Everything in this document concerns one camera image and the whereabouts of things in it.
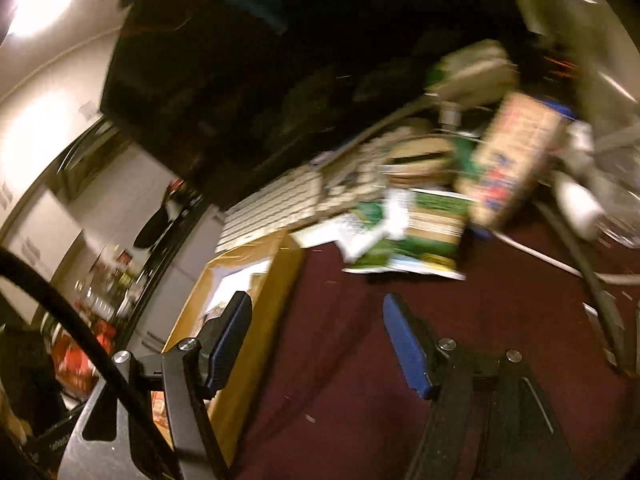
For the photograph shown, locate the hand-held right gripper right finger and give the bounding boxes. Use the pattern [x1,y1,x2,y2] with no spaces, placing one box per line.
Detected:
[382,294,581,480]

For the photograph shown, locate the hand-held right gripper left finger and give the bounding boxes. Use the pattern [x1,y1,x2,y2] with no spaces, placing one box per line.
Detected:
[60,291,253,480]

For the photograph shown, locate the yellow cardboard box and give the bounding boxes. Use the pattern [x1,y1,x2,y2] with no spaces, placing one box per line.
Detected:
[150,230,307,467]

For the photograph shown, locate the green cream snack bag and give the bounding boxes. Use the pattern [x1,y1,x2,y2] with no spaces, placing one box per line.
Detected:
[385,189,473,282]

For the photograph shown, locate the maroon table cloth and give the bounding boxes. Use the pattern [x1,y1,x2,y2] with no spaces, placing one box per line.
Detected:
[230,217,640,480]

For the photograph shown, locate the grey lower kitchen cabinets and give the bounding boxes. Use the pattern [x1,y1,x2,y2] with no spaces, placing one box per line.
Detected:
[122,200,228,357]

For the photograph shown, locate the black kitchen counter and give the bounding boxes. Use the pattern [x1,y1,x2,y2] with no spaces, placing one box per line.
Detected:
[114,192,211,338]

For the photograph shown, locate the crumpled white green packet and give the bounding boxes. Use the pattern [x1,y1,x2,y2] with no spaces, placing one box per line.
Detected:
[292,200,413,268]

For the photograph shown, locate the black frying pan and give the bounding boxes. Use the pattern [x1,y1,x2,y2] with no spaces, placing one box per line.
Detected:
[134,204,173,250]

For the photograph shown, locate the white keyboard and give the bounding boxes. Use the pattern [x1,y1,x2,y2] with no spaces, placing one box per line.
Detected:
[216,166,323,255]
[314,127,406,218]

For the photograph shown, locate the red plastic bag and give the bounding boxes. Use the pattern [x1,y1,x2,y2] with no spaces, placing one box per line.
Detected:
[52,332,103,391]

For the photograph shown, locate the striped round snack packet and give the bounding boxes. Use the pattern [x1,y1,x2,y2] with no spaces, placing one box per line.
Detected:
[387,134,457,188]

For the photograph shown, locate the tan printed snack box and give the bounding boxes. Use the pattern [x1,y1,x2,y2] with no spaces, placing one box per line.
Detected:
[454,91,572,230]

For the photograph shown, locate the kitchen range hood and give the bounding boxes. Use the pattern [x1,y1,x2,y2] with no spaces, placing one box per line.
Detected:
[52,116,133,198]

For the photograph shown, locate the black computer monitor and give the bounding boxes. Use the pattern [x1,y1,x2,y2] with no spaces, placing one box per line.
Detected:
[99,0,503,211]

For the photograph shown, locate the grey white jar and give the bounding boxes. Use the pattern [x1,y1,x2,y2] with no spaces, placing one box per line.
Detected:
[427,40,518,107]

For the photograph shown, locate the thick black cable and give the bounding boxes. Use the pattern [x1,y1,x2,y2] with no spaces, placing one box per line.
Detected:
[0,247,171,463]

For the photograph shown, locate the thin white cable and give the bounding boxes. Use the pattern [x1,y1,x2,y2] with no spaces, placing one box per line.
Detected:
[492,230,588,280]

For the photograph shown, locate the dark grey hose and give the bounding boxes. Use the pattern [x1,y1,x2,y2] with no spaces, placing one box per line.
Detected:
[537,200,628,366]

